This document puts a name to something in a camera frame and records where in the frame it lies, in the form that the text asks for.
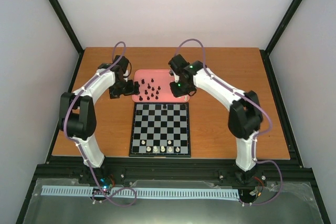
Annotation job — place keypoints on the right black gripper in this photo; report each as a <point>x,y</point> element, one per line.
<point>176,94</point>

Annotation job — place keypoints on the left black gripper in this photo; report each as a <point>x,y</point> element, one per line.
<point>113,92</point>

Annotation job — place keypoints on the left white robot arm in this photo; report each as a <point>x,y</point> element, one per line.
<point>77,117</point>

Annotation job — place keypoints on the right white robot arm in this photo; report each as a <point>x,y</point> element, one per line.
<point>244,119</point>

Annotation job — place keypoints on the pink plastic tray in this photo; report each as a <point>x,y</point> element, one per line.
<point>159,80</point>

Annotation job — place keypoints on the black and white chessboard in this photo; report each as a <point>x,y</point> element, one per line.
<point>156,126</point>

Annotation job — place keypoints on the clear acrylic sheet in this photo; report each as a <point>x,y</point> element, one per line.
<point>290,203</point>

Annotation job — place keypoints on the black aluminium frame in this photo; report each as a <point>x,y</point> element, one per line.
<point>190,170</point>

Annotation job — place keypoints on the light blue cable duct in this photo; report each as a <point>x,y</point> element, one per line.
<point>142,193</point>

